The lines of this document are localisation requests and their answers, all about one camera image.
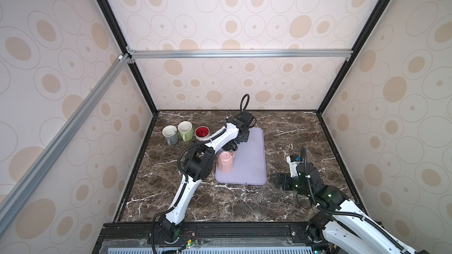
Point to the left black frame post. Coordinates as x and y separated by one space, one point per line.
122 43

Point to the black mug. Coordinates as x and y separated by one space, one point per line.
231 146

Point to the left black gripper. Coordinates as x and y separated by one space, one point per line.
245 137

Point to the lavender plastic tray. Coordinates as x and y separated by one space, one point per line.
249 165

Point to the white mug red inside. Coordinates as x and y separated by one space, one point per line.
202 133

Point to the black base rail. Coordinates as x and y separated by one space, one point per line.
229 237

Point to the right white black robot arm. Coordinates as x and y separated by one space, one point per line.
339 220

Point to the black frame post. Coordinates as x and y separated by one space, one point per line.
364 35
122 43

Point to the light green mug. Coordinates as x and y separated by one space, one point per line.
186 131

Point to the right black frame post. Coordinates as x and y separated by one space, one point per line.
364 35

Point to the horizontal aluminium rail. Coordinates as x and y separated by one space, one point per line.
260 53

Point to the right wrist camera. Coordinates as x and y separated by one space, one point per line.
293 162

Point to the left diagonal aluminium rail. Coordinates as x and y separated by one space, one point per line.
25 188

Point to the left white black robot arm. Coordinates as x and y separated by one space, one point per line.
196 162

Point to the grey mug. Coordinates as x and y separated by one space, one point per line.
170 133

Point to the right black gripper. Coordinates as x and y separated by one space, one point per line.
286 178

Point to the pink faceted mug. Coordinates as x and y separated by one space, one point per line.
225 161

